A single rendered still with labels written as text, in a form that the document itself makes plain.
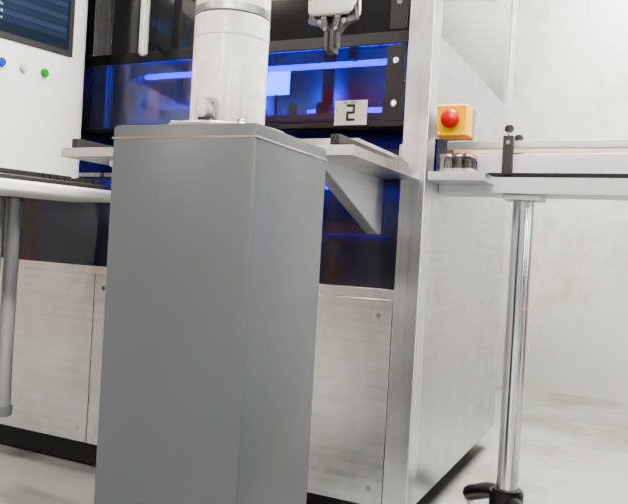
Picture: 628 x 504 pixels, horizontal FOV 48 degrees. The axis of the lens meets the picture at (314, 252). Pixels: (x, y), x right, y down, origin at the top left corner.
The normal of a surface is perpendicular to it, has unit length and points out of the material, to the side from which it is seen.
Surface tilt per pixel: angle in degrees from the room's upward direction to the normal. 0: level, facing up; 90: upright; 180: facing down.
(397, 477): 90
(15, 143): 90
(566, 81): 90
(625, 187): 90
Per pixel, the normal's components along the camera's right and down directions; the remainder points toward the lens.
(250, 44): 0.56, 0.04
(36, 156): 0.80, 0.05
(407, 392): -0.43, -0.02
